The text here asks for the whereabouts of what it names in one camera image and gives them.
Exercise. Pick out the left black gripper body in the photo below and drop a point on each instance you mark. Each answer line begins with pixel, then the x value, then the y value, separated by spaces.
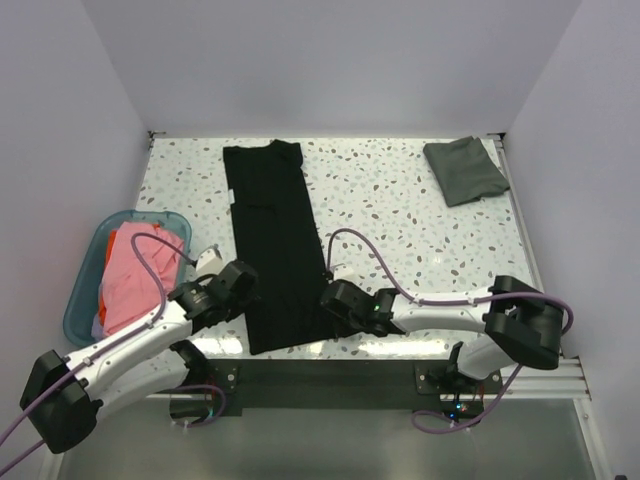
pixel 240 305

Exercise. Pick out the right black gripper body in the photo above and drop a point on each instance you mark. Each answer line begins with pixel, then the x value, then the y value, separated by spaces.
pixel 346 326

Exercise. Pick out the black t shirt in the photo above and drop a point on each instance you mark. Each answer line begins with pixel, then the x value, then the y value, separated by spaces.
pixel 275 233

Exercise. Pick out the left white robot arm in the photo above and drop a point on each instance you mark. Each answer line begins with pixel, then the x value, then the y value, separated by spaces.
pixel 66 396

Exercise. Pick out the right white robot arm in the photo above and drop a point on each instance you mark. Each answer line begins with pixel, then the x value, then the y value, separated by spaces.
pixel 515 324

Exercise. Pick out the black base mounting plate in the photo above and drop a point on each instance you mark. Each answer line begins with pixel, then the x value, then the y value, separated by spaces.
pixel 235 405

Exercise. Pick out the pink t shirt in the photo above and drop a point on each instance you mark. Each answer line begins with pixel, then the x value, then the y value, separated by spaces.
pixel 129 291

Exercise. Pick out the orange garment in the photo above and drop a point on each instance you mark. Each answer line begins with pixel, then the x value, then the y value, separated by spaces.
pixel 102 310

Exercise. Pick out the lavender garment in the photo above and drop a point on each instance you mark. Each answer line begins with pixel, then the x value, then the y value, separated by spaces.
pixel 97 329

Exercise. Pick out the teal plastic laundry basket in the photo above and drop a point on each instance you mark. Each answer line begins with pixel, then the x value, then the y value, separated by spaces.
pixel 83 303

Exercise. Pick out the folded grey t shirt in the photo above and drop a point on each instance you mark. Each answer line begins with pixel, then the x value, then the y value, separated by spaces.
pixel 464 171

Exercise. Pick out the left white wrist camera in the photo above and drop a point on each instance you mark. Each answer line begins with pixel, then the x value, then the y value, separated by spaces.
pixel 209 261

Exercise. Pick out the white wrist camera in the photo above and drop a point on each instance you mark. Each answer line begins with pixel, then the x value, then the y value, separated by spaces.
pixel 209 261
pixel 343 272

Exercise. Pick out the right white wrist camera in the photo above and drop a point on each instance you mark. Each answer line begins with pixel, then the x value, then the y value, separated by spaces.
pixel 343 272

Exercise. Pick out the aluminium frame rail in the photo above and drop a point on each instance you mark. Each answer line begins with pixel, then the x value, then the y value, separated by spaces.
pixel 545 380

